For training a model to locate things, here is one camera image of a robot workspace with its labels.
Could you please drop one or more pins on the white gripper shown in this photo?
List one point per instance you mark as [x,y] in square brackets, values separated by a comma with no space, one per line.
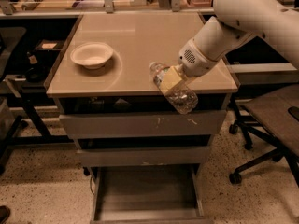
[193,62]

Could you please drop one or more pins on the clear plastic water bottle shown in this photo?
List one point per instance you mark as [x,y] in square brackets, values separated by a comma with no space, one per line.
[182,98]

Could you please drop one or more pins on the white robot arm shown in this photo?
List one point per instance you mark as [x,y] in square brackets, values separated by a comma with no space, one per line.
[234,24]

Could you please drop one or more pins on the grey top drawer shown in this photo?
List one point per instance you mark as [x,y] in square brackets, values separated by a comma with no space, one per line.
[122,125]

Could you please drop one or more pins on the grey middle drawer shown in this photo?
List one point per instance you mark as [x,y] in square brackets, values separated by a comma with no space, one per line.
[143,156]

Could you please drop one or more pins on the grey drawer cabinet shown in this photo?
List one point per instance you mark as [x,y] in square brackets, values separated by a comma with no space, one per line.
[124,84]

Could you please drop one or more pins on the grey open bottom drawer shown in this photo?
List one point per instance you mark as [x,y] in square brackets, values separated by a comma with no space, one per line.
[147,195]

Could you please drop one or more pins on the white paper bowl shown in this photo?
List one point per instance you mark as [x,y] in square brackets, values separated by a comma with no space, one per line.
[92,55]

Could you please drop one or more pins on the black office chair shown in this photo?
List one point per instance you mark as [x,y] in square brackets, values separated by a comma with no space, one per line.
[274,118]

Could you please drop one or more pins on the black round object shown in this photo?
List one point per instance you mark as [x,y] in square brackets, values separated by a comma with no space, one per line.
[36,74]

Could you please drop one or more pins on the black shoe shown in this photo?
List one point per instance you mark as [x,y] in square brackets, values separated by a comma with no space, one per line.
[4,214]

